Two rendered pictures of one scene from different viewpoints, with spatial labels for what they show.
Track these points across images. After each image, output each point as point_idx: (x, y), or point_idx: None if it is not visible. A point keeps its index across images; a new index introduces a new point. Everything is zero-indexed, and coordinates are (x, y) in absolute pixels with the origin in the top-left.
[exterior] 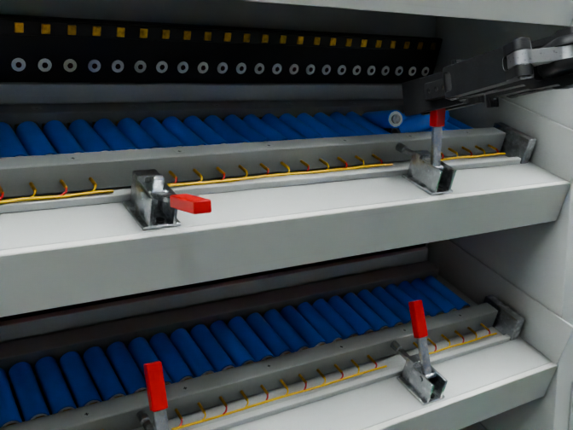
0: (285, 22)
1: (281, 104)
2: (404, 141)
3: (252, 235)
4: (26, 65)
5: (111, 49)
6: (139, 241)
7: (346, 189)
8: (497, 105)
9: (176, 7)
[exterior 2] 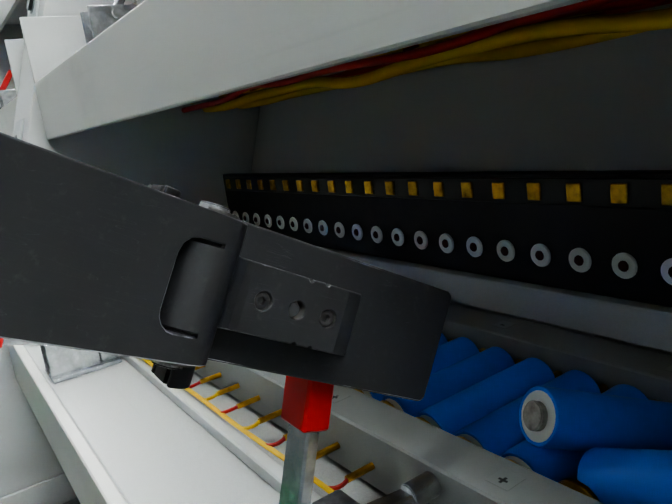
0: (617, 161)
1: (488, 321)
2: (445, 476)
3: (62, 438)
4: (272, 221)
5: (316, 207)
6: (31, 378)
7: (204, 477)
8: (170, 380)
9: (439, 152)
